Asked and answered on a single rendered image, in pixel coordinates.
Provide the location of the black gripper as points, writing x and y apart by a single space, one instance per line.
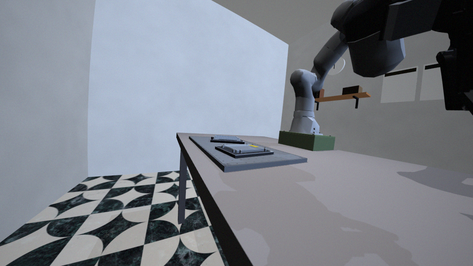
456 64

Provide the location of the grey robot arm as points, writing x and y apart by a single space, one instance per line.
374 32

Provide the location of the clear plastic lid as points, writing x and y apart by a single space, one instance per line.
243 147

